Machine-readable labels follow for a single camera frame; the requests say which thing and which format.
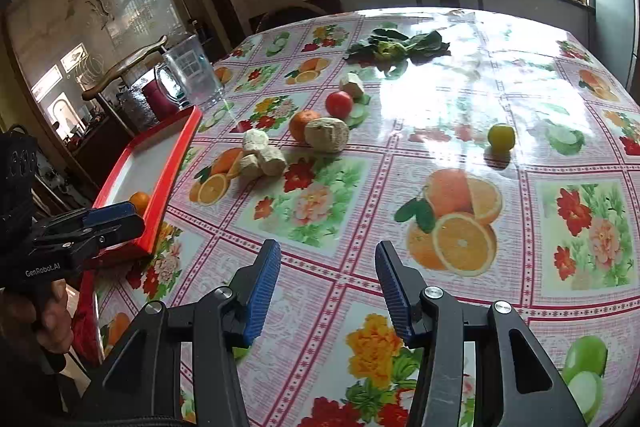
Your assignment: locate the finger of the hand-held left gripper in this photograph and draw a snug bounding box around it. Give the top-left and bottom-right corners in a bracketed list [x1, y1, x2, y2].
[30, 201, 137, 240]
[42, 213, 147, 275]

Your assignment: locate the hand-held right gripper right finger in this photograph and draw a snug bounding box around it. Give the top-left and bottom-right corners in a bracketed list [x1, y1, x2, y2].
[374, 240, 588, 427]

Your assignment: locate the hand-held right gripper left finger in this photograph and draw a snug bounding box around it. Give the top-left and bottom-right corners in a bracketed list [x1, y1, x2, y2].
[87, 238, 282, 427]

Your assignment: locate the orange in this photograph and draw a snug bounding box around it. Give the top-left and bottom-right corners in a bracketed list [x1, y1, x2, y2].
[289, 109, 321, 142]
[128, 191, 152, 215]

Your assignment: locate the red tray with white inside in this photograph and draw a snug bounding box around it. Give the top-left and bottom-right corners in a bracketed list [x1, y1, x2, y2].
[92, 106, 203, 258]

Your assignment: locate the large pale corn cob piece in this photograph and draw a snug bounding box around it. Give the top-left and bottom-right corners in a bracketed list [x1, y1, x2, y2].
[305, 117, 351, 152]

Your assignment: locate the green plum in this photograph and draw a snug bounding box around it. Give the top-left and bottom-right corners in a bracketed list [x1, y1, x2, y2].
[487, 123, 516, 152]

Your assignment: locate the red tomato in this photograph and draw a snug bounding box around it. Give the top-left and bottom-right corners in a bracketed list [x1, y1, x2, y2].
[325, 91, 354, 118]

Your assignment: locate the person's left hand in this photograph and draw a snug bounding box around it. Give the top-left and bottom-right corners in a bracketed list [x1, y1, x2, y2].
[0, 279, 74, 360]

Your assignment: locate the red thermos bottle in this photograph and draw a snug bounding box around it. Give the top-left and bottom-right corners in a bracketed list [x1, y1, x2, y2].
[141, 77, 181, 118]

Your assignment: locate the clear glass mug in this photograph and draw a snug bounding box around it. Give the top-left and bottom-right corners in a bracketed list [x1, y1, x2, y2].
[155, 34, 226, 112]

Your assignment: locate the etched glass partition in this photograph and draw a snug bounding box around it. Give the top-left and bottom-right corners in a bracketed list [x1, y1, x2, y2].
[5, 0, 201, 148]

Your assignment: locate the leafy green vegetable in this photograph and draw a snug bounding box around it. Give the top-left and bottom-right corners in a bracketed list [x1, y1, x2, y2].
[345, 28, 451, 64]

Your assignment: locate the round-backed dark chair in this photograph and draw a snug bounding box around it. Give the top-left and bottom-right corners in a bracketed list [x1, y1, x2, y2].
[255, 4, 331, 34]

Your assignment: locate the wooden chair with curved rail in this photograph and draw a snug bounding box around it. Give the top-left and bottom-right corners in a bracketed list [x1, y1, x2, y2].
[81, 35, 169, 142]

